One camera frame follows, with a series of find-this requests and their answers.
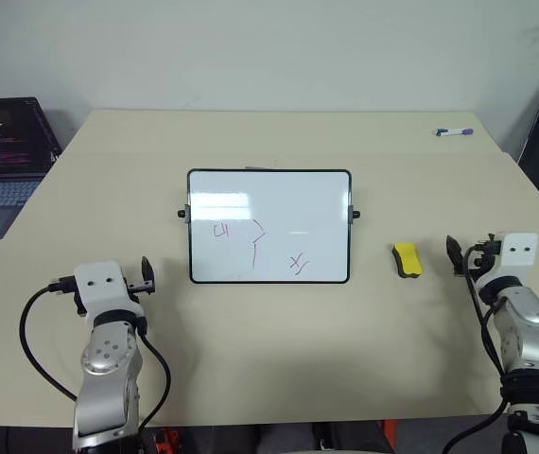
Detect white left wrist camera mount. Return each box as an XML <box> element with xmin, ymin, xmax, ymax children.
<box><xmin>73</xmin><ymin>259</ymin><xmax>145</xmax><ymax>328</ymax></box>

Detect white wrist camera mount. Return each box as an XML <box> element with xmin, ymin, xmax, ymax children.
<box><xmin>73</xmin><ymin>259</ymin><xmax>145</xmax><ymax>328</ymax></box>
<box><xmin>473</xmin><ymin>232</ymin><xmax>539</xmax><ymax>290</ymax></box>

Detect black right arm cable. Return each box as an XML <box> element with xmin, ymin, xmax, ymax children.
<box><xmin>441</xmin><ymin>272</ymin><xmax>513</xmax><ymax>454</ymax></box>

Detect open laptop computer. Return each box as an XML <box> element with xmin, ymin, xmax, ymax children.
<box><xmin>0</xmin><ymin>97</ymin><xmax>63</xmax><ymax>250</ymax></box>

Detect orange and black part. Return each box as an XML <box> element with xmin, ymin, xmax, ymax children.
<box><xmin>153</xmin><ymin>427</ymin><xmax>182</xmax><ymax>454</ymax></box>

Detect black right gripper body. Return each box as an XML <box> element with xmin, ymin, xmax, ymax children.
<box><xmin>462</xmin><ymin>233</ymin><xmax>505</xmax><ymax>279</ymax></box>

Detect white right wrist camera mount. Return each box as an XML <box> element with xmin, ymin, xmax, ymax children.
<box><xmin>473</xmin><ymin>232</ymin><xmax>539</xmax><ymax>290</ymax></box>

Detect white marker purple cap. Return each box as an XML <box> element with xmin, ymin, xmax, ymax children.
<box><xmin>434</xmin><ymin>127</ymin><xmax>475</xmax><ymax>139</ymax></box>

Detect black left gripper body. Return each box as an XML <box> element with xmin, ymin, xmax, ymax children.
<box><xmin>124</xmin><ymin>278</ymin><xmax>158</xmax><ymax>298</ymax></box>

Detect yellow and black eraser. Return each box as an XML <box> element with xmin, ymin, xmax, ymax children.
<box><xmin>391</xmin><ymin>242</ymin><xmax>425</xmax><ymax>278</ymax></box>

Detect small white framed whiteboard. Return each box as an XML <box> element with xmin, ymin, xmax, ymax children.
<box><xmin>177</xmin><ymin>167</ymin><xmax>361</xmax><ymax>286</ymax></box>

